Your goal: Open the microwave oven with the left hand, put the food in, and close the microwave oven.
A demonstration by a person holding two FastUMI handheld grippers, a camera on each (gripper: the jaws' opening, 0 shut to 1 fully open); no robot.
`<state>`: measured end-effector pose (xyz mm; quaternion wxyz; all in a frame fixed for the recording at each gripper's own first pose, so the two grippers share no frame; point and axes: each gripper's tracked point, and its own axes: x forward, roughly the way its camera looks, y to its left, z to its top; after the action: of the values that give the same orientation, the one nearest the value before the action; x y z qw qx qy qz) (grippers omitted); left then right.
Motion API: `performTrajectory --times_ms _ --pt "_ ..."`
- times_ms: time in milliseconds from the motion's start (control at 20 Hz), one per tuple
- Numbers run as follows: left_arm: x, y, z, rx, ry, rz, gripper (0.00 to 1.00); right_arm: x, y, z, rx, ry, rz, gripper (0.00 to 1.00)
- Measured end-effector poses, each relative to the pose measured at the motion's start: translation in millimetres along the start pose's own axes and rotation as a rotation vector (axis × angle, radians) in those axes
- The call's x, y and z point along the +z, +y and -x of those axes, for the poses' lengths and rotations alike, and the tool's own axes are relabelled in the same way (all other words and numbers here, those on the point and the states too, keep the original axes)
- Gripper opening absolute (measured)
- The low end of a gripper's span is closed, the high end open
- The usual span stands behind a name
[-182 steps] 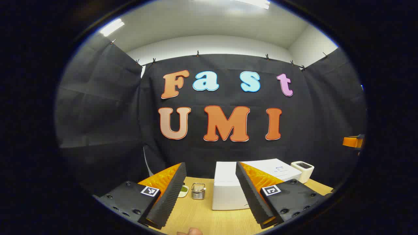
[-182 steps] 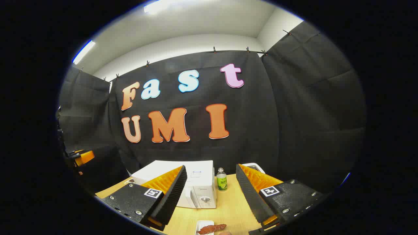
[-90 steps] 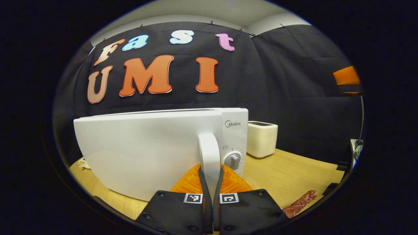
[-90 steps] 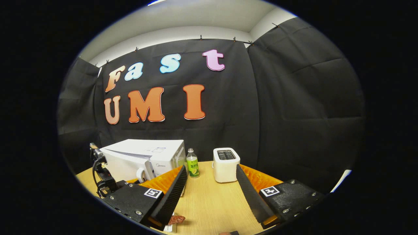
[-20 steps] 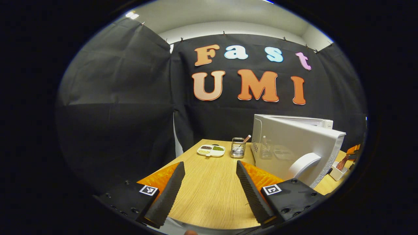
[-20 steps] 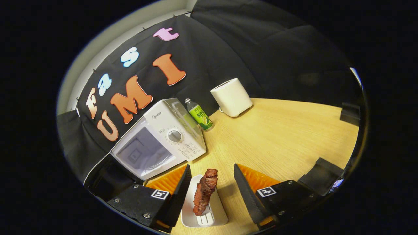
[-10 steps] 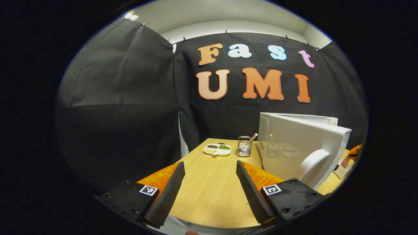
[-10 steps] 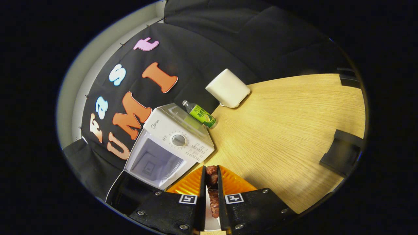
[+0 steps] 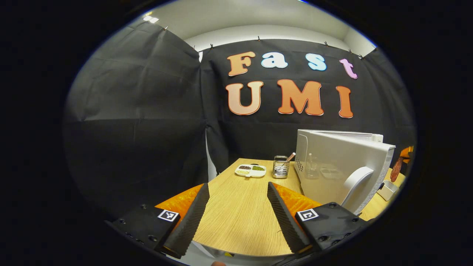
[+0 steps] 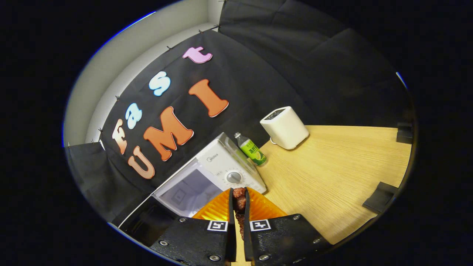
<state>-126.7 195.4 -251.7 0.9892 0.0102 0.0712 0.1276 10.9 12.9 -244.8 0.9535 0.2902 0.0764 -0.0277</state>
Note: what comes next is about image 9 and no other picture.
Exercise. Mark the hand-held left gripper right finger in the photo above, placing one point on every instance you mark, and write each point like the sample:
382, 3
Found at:
284, 221

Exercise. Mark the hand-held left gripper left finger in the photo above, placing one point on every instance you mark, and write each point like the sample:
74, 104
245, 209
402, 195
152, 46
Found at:
192, 221

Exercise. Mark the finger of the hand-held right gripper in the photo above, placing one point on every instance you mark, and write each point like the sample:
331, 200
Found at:
406, 152

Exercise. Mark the reddish brown meat piece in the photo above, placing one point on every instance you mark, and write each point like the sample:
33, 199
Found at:
396, 170

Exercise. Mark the white microwave oven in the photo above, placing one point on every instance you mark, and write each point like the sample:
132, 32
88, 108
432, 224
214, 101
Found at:
332, 147

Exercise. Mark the small white ribbed dish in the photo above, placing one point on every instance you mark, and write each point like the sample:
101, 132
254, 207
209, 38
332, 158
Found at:
388, 190

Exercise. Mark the white sectioned bean dish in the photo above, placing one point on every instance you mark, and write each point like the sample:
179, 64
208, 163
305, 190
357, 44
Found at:
250, 170

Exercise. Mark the wooden utensil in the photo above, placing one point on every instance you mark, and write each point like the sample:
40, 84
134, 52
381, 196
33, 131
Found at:
291, 157

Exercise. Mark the black backdrop cloth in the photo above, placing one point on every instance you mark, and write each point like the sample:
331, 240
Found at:
140, 111

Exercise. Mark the ceiling light strip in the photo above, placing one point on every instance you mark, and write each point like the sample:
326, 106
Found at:
150, 19

